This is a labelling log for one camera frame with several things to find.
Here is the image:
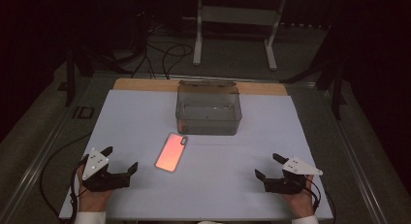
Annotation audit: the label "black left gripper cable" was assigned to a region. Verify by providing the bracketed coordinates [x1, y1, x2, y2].
[39, 132, 92, 224]

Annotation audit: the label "person's right hand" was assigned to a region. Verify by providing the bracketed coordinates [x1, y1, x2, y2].
[280, 175, 316, 219]

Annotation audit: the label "person's left hand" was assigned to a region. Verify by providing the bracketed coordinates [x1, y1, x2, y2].
[77, 165, 114, 214]

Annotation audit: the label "black metal stand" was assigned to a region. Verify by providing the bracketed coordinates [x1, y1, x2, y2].
[65, 46, 95, 108]
[280, 23, 348, 121]

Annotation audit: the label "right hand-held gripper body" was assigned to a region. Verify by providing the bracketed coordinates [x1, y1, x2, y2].
[263, 155, 324, 196]

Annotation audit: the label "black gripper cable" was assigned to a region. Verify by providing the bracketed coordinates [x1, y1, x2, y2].
[303, 177, 337, 224]
[39, 132, 92, 224]

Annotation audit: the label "pink smartphone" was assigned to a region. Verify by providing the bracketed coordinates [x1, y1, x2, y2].
[154, 132, 189, 174]

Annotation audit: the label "clear grey plastic box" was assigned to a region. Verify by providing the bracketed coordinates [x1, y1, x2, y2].
[174, 80, 243, 137]

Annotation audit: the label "white metal stand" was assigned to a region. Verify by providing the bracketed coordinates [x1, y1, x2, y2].
[192, 0, 289, 72]

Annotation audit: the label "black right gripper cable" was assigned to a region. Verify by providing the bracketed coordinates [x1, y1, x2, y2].
[303, 177, 337, 224]

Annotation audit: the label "white table mat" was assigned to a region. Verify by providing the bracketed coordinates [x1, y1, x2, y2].
[58, 88, 334, 222]

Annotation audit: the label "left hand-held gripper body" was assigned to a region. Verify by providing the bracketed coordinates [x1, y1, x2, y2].
[81, 147, 132, 193]

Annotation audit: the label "black floor cables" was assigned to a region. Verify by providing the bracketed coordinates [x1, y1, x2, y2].
[128, 21, 195, 80]

